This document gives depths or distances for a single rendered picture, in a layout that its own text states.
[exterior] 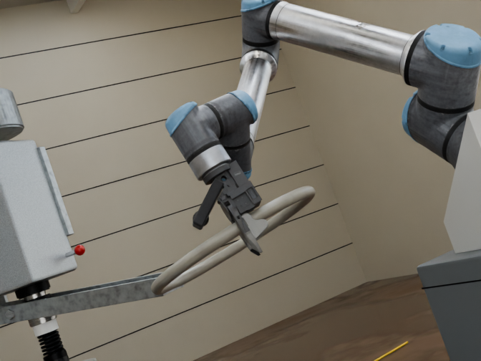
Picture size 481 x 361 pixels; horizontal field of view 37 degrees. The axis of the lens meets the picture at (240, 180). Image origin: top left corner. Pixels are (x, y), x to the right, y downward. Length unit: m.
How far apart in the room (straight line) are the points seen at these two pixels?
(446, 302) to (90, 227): 5.73
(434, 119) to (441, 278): 0.41
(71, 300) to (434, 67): 1.15
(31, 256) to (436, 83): 1.19
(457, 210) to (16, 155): 1.24
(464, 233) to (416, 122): 0.33
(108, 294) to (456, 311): 0.91
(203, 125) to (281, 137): 6.90
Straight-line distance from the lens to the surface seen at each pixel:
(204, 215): 1.61
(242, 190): 1.62
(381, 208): 8.19
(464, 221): 1.91
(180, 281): 1.99
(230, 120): 1.69
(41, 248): 2.14
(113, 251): 7.40
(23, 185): 2.17
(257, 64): 2.16
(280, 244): 8.22
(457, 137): 1.93
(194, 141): 1.63
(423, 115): 1.98
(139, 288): 1.94
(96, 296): 2.02
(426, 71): 1.92
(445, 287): 1.92
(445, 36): 1.92
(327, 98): 8.43
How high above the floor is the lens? 1.10
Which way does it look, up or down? 4 degrees up
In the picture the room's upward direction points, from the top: 20 degrees counter-clockwise
